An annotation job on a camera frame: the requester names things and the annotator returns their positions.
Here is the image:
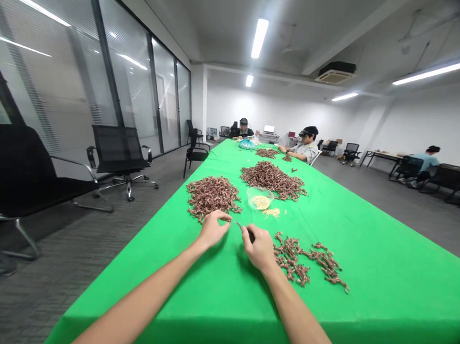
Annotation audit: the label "person's left hand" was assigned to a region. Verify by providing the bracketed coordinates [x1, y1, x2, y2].
[195, 208, 234, 253]

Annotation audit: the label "person's right hand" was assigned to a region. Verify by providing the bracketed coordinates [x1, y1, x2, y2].
[237, 223, 281, 278]

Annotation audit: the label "scattered brown twisted pieces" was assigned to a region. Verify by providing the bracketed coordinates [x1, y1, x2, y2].
[270, 231, 354, 295]

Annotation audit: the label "pile of brown twisted pieces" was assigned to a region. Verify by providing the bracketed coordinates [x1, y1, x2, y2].
[183, 174, 246, 227]
[255, 147, 281, 160]

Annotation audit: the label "clear glass bowl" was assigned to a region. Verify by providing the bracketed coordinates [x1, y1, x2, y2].
[245, 185, 276, 212]

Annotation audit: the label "green tablecloth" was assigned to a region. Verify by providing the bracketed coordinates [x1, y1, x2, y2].
[43, 127, 460, 344]

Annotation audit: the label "large pile of brown pieces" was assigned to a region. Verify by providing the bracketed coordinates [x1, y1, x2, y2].
[238, 159, 311, 204]

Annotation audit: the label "black cantilever chair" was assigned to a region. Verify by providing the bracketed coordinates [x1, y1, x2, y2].
[0, 123, 119, 283]
[184, 119, 206, 148]
[183, 136, 212, 181]

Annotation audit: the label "white desk with monitor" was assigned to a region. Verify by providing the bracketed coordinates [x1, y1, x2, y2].
[256, 123, 282, 146]

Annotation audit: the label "black mesh swivel chair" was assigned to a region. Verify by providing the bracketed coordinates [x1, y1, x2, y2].
[82, 123, 163, 205]

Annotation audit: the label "wooden desk with black legs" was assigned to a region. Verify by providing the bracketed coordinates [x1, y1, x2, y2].
[359, 148, 416, 173]

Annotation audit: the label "ceiling air conditioner unit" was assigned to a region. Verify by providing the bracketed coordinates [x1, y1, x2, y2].
[314, 59, 358, 86]

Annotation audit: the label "glass partition with black frame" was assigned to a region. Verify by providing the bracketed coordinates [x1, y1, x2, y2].
[0, 0, 200, 166]

